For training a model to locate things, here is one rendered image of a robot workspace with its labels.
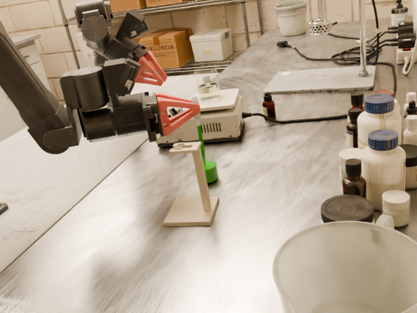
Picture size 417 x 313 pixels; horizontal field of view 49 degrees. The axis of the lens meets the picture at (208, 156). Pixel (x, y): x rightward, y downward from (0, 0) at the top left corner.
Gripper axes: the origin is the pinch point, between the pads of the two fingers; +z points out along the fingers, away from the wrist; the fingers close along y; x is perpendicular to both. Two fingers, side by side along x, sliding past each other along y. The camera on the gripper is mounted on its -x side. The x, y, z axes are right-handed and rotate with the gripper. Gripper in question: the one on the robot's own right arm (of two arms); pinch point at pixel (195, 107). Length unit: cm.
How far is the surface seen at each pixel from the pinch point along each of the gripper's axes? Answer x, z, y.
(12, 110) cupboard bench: 66, -117, 276
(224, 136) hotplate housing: 12.9, 6.8, 15.7
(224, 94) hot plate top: 5.8, 9.3, 23.5
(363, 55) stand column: 6, 51, 39
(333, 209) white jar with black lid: 7.3, 13.5, -29.9
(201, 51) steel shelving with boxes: 40, 31, 248
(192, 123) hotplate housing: 9.3, 0.2, 17.9
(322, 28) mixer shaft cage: -2, 41, 43
